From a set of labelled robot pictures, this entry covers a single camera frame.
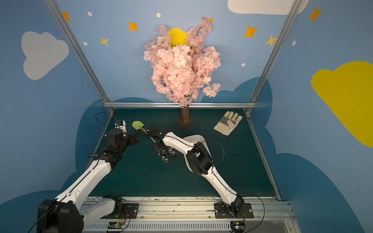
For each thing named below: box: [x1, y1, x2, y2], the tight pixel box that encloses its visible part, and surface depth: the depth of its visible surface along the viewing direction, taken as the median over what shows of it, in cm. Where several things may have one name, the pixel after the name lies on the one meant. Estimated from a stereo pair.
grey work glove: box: [213, 110, 243, 136], surface depth 117 cm
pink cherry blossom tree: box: [143, 17, 221, 124], surface depth 72 cm
